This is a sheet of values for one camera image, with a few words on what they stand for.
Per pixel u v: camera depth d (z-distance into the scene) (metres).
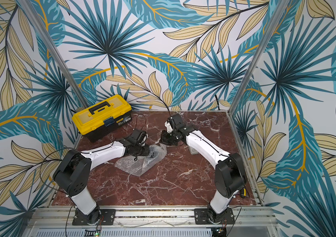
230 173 0.45
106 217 0.74
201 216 0.73
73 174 0.46
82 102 1.13
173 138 0.72
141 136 0.74
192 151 0.95
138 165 0.90
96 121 0.91
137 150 0.78
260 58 0.86
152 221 0.73
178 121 0.67
